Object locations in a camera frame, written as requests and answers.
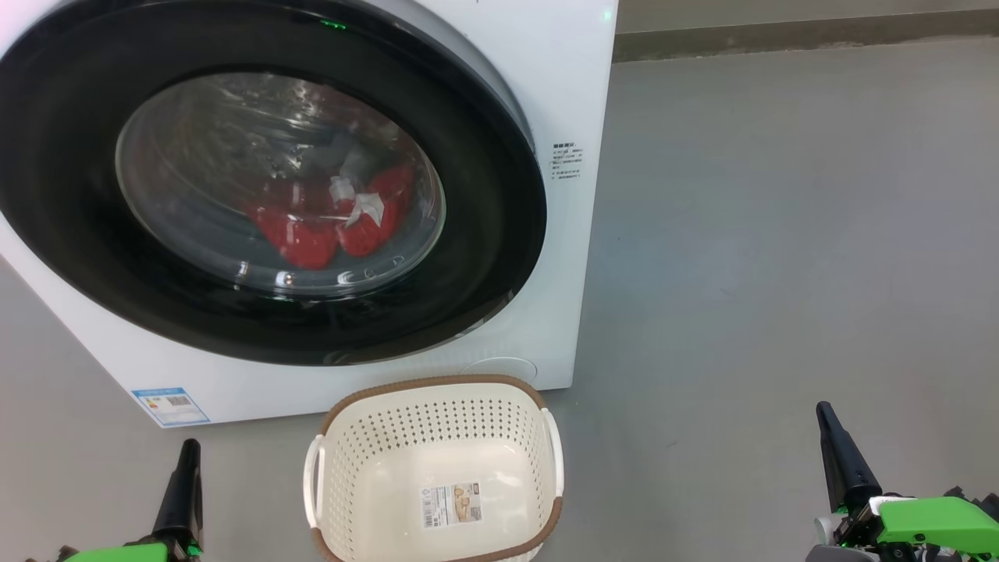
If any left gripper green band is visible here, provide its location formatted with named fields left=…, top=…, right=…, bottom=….
left=23, top=439, right=204, bottom=562

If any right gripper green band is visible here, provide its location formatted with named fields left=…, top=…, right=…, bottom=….
left=816, top=402, right=999, bottom=562

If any red and white garment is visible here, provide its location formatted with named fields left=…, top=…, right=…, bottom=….
left=242, top=133, right=414, bottom=270

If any black round washer door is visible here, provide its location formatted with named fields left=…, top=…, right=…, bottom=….
left=0, top=0, right=547, bottom=366

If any cream laundry basket brown rim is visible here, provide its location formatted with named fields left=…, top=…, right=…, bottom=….
left=303, top=375, right=564, bottom=562

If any printed label sticker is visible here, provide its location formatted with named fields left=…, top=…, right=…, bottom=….
left=420, top=482, right=483, bottom=530

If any white front-load washing machine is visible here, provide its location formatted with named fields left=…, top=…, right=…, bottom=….
left=0, top=0, right=620, bottom=429

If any blue energy label sticker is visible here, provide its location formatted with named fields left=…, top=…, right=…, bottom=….
left=131, top=386, right=212, bottom=429

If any round white filter cover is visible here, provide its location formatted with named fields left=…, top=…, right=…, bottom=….
left=460, top=357, right=539, bottom=385

